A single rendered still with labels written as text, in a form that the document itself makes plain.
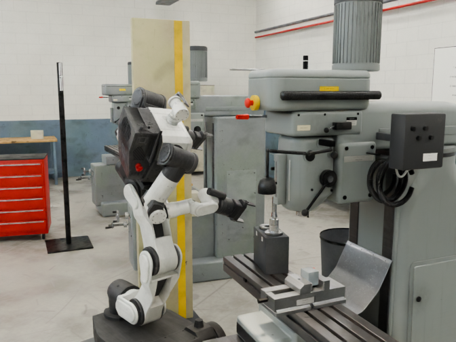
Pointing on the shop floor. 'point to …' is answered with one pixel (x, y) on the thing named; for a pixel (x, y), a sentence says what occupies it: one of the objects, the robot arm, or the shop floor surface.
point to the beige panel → (151, 25)
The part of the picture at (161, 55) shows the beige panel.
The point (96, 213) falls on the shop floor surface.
